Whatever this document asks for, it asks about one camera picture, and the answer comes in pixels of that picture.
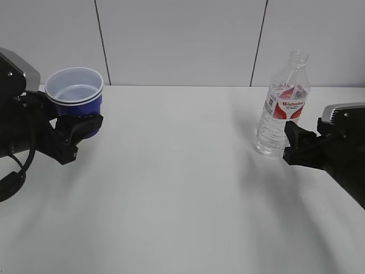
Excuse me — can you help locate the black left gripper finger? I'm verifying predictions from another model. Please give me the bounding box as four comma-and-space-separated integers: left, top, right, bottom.
55, 114, 103, 144

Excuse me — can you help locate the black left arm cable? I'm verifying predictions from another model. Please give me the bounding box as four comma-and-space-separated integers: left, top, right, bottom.
0, 108, 37, 203

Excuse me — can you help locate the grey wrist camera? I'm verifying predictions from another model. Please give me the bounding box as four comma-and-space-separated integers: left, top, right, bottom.
317, 102, 364, 138
1, 47, 40, 100

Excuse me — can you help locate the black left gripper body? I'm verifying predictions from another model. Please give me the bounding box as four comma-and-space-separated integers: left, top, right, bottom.
1, 91, 78, 165

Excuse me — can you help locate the blue paper cup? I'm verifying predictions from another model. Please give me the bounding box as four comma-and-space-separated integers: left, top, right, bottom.
44, 67, 104, 138

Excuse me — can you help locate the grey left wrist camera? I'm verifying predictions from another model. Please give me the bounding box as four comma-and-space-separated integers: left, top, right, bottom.
1, 47, 40, 100

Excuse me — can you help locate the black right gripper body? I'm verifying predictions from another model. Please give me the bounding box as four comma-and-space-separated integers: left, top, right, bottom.
283, 136, 364, 208

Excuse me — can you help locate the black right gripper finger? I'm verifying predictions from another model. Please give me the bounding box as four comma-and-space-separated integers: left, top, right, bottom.
284, 121, 317, 148

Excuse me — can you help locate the clear Wahaha water bottle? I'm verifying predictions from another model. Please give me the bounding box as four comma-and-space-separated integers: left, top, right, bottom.
256, 50, 310, 158

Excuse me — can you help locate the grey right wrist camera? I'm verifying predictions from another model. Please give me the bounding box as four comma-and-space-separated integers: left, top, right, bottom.
317, 102, 364, 138

